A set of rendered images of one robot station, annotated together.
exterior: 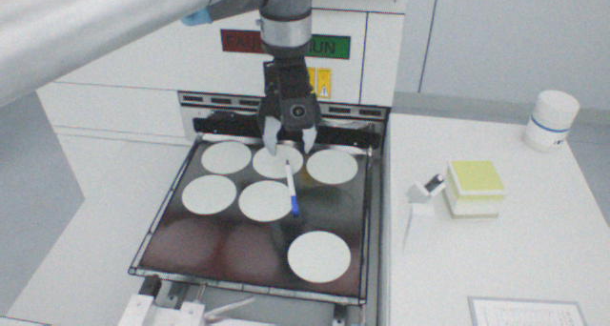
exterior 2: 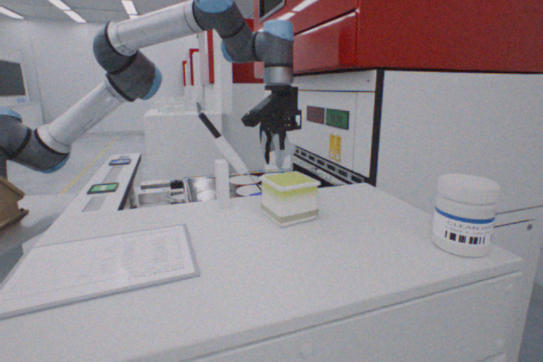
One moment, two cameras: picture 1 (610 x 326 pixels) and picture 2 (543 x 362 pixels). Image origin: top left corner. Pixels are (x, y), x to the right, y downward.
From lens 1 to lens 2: 0.78 m
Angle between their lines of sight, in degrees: 61
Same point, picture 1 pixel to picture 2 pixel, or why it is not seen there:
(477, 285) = (199, 227)
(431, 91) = not seen: outside the picture
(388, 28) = (366, 103)
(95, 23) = (149, 21)
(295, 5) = (269, 57)
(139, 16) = (161, 23)
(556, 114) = (440, 187)
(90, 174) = not seen: hidden behind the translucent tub
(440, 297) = (181, 217)
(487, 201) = (272, 195)
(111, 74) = not seen: hidden behind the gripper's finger
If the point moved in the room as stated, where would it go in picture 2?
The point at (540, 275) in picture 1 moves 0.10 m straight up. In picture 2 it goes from (227, 254) to (225, 182)
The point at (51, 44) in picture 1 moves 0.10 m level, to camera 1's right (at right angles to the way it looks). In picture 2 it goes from (139, 25) to (142, 17)
